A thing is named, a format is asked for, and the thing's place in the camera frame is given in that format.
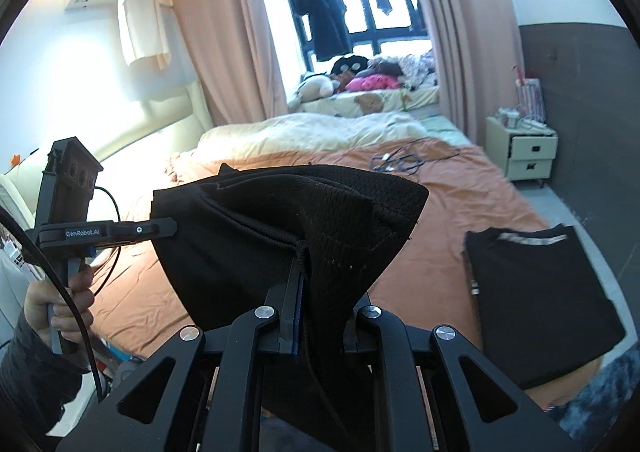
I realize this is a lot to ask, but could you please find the person's left forearm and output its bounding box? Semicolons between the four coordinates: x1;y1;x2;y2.
0;316;87;439

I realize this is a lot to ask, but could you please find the white striped holder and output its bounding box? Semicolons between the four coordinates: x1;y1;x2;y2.
515;77;545;122

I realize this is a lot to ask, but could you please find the person's left hand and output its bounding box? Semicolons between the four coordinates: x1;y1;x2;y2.
24;263;97;334

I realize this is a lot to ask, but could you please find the white plush toy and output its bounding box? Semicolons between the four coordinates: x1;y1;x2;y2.
287;74;335;108

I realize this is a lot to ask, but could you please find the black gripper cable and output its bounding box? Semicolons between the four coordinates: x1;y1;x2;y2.
0;186;124;405

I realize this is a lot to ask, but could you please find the pale green nightstand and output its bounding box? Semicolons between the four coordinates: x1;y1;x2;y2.
486;115;560;182

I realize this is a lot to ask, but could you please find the black sleeveless shirt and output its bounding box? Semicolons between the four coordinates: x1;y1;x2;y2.
150;162;430;433

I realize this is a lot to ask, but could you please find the pink plush toy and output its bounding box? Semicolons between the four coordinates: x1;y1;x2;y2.
346;74;401;92

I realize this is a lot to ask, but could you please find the hanging cream cloth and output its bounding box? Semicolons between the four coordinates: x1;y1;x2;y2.
114;0;171;71

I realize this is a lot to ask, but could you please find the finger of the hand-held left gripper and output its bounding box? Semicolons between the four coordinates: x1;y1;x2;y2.
114;217;179;246

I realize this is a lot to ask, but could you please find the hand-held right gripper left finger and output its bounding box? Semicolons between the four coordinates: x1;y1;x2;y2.
55;267;307;452

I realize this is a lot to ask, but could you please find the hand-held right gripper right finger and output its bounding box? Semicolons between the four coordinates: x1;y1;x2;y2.
344;303;567;452

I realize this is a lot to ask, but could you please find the pink curtain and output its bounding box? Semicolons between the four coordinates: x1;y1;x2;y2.
165;0;289;129
397;0;524;144

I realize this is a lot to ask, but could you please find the bear print window cushion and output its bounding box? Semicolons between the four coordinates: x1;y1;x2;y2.
295;85;441;116

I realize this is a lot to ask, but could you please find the cream duvet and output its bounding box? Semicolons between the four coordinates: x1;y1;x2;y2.
197;112;429;169

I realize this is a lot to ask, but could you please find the hanging dark coat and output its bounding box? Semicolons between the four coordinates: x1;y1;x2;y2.
295;0;354;62

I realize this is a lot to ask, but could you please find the stack of folded clothes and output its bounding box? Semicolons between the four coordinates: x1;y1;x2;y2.
462;226;627;391

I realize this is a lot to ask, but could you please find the tangle of black cables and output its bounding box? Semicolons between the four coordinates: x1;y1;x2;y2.
370;137;462;176

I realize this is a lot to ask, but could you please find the grey shaggy rug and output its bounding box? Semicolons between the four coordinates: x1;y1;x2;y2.
542;361;640;452

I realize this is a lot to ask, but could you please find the black plush toy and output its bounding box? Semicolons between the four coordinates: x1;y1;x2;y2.
330;56;369;78

